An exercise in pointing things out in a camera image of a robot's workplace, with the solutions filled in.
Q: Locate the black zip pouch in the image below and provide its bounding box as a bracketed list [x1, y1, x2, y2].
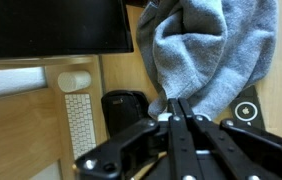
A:
[100, 89, 151, 140]

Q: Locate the white keyboard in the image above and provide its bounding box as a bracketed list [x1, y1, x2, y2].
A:
[64, 93, 97, 161]

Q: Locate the frosted glass jar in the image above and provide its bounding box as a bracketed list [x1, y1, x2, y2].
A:
[57, 70, 92, 94]

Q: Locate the black remote with white ring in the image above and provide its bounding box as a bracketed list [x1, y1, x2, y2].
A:
[229, 84, 267, 132]

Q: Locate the black computer monitor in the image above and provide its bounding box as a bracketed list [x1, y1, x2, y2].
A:
[0, 0, 135, 60]

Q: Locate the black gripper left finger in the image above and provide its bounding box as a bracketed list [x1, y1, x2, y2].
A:
[74, 98, 204, 180]

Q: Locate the grey knit sweater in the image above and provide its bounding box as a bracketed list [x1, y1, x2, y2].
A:
[135, 0, 279, 122]

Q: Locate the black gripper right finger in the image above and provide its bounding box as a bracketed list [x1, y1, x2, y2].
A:
[178, 97, 282, 180]

